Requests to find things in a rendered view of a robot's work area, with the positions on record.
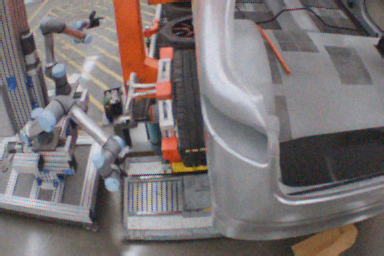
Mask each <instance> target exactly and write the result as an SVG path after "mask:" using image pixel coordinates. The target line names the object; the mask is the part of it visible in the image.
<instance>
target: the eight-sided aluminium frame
mask: <svg viewBox="0 0 384 256"><path fill-rule="evenodd" d="M158 63H159V71H158V82H157V83H161V82H163V81H170V76H171V82H172V87H173V98H175V97H174V84H173V64H172V61H171V59H170V58H169V59H164V60H159V62H158ZM164 71H167V72H166V77H165V78H162V76H163V72H164ZM167 106H168V118H164V108H163V101H159V112H160V128H161V131H162V137H163V138H167V134H166V130H169V137H175V134H176V137H177V138H178V144H179V137H178V128H177V119H175V120H176V125H174V121H173V116H172V103H171V100H167ZM179 158H181V151H180V144H179Z"/></svg>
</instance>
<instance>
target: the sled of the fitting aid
mask: <svg viewBox="0 0 384 256"><path fill-rule="evenodd" d="M180 180H181V207H182V214H183V218H195V217H206V216H211V209H210V208H199V209H187V210H186V208H185V185H184V176H180Z"/></svg>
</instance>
